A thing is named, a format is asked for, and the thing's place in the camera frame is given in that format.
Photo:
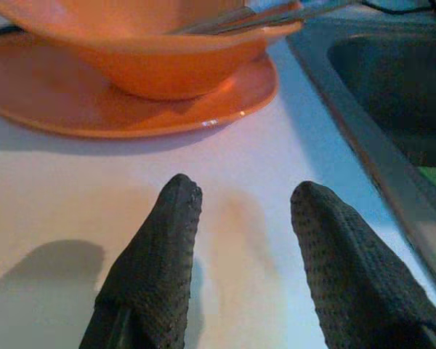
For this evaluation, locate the orange plate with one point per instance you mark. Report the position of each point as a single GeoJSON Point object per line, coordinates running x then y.
{"type": "Point", "coordinates": [58, 105]}

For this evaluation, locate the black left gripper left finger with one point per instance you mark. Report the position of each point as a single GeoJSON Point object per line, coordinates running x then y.
{"type": "Point", "coordinates": [156, 261]}

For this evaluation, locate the orange bowl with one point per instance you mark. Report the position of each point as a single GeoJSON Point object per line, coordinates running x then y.
{"type": "Point", "coordinates": [149, 62]}

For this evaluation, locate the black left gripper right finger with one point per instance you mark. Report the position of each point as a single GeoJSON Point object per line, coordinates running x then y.
{"type": "Point", "coordinates": [349, 276]}

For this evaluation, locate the stainless steel sink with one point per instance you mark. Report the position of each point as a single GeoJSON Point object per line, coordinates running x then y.
{"type": "Point", "coordinates": [385, 91]}

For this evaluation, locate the silver metal fork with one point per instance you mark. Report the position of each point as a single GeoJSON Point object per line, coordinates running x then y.
{"type": "Point", "coordinates": [218, 22]}
{"type": "Point", "coordinates": [276, 18]}

